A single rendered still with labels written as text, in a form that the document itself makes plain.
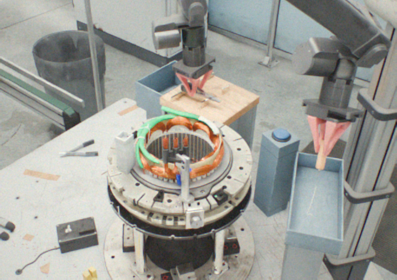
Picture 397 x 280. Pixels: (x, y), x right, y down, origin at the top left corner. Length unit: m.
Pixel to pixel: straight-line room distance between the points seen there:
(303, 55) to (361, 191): 0.52
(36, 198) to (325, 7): 1.00
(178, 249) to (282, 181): 0.33
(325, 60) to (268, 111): 2.28
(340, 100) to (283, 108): 2.28
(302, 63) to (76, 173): 0.86
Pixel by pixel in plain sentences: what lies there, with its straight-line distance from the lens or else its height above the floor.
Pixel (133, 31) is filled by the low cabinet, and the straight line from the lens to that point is 3.61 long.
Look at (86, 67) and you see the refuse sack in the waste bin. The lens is 2.59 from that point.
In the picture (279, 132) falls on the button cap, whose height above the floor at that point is 1.04.
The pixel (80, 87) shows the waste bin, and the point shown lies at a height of 0.40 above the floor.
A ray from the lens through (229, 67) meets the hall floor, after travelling 3.59.
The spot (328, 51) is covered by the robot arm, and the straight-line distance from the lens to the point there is 0.88.
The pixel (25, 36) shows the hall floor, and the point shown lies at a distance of 4.19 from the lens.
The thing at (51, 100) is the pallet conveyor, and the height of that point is 0.76.
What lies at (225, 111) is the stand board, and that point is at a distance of 1.25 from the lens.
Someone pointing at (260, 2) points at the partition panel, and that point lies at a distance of 3.56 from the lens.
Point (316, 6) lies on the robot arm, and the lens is 0.76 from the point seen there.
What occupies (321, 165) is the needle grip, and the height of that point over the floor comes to 1.16.
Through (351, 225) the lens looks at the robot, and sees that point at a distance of 1.37.
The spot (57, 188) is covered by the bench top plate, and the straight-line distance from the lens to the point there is 1.48.
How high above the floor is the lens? 1.78
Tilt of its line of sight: 37 degrees down
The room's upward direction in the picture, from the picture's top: 2 degrees clockwise
